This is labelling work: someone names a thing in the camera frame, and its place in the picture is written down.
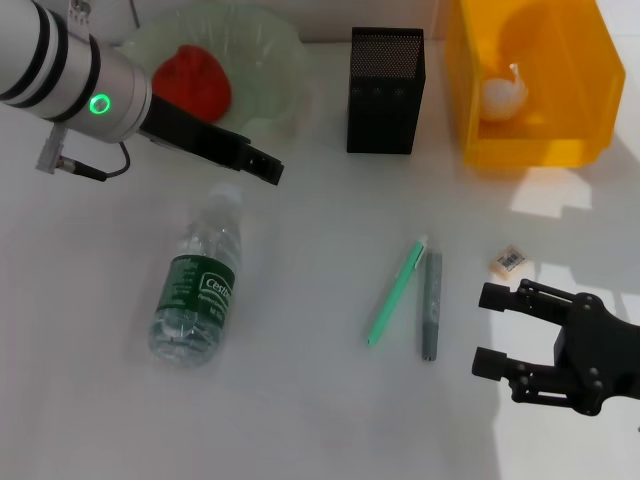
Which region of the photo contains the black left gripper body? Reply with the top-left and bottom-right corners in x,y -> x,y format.
138,93 -> 254,174

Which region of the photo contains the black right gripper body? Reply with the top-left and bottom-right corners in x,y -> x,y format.
552,293 -> 640,419

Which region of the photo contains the grey marker pen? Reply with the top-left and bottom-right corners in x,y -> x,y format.
421,249 -> 444,362

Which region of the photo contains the green pen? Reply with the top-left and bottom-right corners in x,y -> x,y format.
367,234 -> 429,347

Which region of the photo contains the clear green-label water bottle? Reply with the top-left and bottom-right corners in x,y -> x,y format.
148,182 -> 245,369

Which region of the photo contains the white paper ball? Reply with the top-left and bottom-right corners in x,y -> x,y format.
481,62 -> 530,123

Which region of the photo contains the beige eraser with barcode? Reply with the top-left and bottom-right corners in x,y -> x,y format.
489,243 -> 527,276

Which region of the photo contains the red round fruit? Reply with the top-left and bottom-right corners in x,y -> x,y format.
151,44 -> 234,124

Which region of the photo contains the green glass fruit plate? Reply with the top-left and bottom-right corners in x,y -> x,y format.
117,4 -> 314,139

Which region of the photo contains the black mesh pen holder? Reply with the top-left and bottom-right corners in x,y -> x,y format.
346,26 -> 426,155

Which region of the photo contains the yellow plastic storage bin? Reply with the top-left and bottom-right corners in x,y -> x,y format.
444,0 -> 627,169

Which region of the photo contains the left arm connector cable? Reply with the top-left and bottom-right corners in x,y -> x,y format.
34,123 -> 132,182

